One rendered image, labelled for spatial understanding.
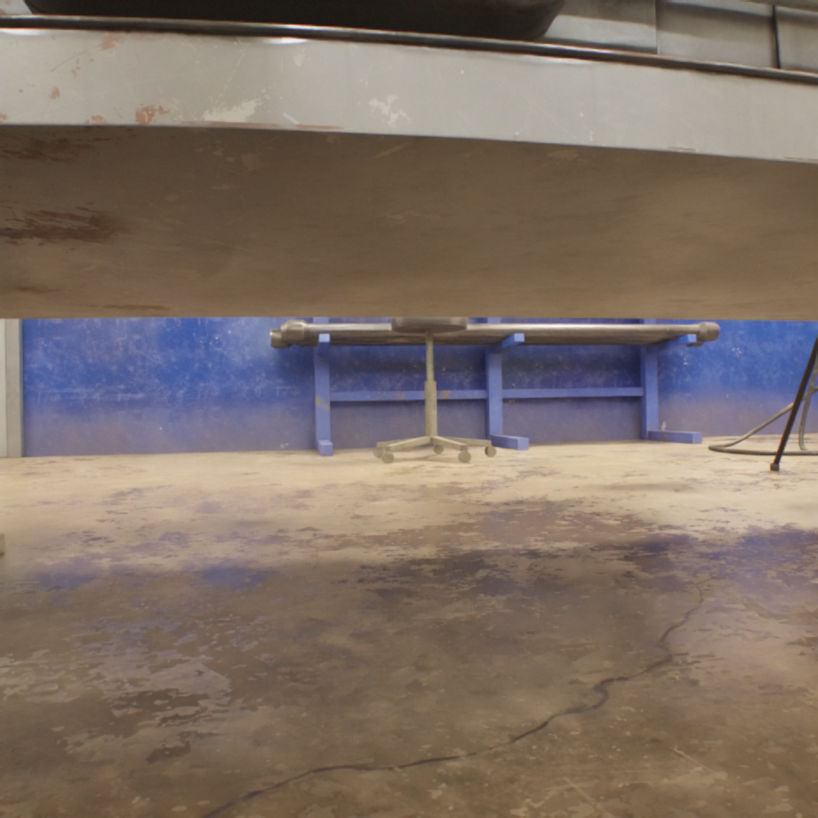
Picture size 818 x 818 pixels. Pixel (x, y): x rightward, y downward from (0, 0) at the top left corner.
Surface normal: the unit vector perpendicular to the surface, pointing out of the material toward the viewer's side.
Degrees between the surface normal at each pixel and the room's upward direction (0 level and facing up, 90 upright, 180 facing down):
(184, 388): 90
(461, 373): 90
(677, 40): 90
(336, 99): 90
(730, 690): 0
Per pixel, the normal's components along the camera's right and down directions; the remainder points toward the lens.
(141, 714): -0.02, -1.00
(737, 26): 0.16, 0.00
